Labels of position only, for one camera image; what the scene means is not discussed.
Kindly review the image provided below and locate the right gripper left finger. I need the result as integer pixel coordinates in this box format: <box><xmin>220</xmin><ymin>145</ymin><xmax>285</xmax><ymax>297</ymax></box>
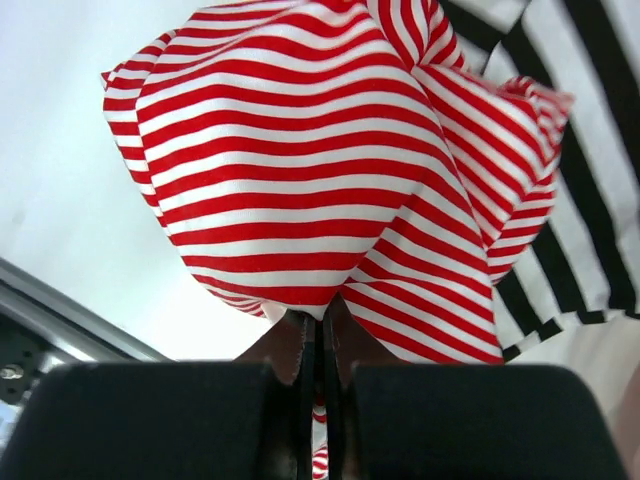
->
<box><xmin>1</xmin><ymin>312</ymin><xmax>316</xmax><ymax>479</ymax></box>

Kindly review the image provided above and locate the red striped tank top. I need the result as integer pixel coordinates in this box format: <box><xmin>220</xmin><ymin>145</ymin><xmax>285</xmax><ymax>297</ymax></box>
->
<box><xmin>99</xmin><ymin>0</ymin><xmax>575</xmax><ymax>480</ymax></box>

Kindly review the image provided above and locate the black white striped tank top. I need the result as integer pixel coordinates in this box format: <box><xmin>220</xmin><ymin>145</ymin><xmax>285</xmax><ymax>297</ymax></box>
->
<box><xmin>443</xmin><ymin>1</ymin><xmax>639</xmax><ymax>359</ymax></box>

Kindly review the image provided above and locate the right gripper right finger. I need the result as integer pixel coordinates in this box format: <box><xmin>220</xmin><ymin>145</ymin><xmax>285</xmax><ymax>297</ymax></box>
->
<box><xmin>322</xmin><ymin>297</ymin><xmax>626</xmax><ymax>479</ymax></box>

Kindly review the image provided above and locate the aluminium mounting rail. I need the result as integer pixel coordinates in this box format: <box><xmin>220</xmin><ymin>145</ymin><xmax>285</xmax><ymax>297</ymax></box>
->
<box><xmin>0</xmin><ymin>257</ymin><xmax>171</xmax><ymax>436</ymax></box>

